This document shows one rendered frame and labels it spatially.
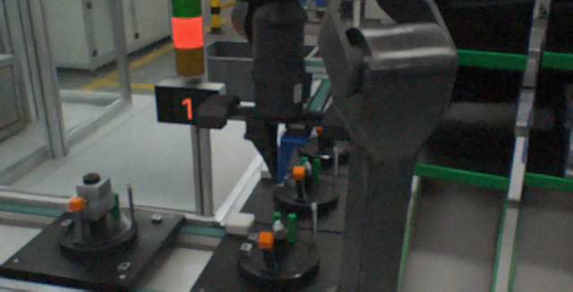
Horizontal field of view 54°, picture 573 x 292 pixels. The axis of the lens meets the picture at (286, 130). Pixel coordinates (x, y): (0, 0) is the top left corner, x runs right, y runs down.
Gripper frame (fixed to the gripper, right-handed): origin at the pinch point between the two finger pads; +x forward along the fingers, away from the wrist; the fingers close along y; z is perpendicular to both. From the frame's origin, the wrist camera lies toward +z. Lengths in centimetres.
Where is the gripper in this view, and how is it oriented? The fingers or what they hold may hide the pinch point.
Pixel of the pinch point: (279, 157)
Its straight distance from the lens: 67.4
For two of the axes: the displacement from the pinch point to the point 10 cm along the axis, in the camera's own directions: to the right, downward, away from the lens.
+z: 2.3, -3.5, 9.1
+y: -9.7, -0.8, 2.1
